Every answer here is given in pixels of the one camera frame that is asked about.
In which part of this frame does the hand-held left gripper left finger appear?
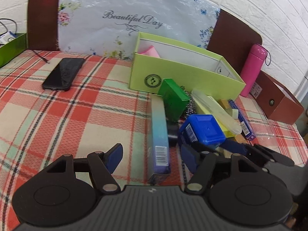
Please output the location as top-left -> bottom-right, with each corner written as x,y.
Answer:
47,143 -> 124,194

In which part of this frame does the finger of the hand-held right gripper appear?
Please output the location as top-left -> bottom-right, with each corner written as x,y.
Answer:
218,140 -> 295,167

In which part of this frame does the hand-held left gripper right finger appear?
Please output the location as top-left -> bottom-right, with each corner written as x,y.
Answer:
179,144 -> 263,194

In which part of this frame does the blue plastic lidded box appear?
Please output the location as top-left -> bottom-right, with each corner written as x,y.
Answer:
178,114 -> 227,150

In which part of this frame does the small green leaf-print box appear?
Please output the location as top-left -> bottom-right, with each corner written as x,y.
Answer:
157,78 -> 190,122

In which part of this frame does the lime green cardboard box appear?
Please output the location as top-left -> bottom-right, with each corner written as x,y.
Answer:
128,32 -> 246,101

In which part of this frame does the yellow-green flat box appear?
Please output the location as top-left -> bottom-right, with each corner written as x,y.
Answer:
196,96 -> 233,138

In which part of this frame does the narrow dark blue box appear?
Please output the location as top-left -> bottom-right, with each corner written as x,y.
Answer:
228,99 -> 256,140

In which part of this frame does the small black object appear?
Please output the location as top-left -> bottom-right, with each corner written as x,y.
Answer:
168,123 -> 180,146

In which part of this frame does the clear plastic wrapper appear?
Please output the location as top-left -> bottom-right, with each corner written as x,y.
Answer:
253,120 -> 285,148

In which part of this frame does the translucent toothbrush case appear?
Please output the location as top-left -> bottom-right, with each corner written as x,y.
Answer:
192,90 -> 242,135

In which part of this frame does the small tan box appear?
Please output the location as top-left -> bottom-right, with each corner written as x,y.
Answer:
220,99 -> 232,111

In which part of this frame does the blue gradient long box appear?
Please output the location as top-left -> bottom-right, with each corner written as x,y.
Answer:
147,94 -> 172,185

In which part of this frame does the red plaid blanket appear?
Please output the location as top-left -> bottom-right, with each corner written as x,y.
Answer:
0,49 -> 308,231

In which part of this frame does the brown gift box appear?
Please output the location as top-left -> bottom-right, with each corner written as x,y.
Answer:
250,70 -> 305,125

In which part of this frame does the pink thermos bottle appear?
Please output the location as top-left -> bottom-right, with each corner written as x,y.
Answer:
240,44 -> 271,98

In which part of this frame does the black smartphone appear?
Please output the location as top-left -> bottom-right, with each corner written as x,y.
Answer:
42,58 -> 86,91

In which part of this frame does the pink cloth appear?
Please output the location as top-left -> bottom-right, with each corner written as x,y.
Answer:
140,45 -> 161,59

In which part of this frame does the dark green cardboard box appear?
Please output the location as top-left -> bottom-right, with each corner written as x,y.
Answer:
0,33 -> 27,68

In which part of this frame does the brown wooden headboard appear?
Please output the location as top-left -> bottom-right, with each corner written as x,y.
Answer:
28,0 -> 263,75

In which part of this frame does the white electronic device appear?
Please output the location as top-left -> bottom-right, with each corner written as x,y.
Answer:
0,31 -> 17,45

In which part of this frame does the metal bead chain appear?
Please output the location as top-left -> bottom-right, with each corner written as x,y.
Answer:
179,85 -> 198,120

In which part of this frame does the black charging cable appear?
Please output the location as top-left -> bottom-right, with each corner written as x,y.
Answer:
0,18 -> 51,64

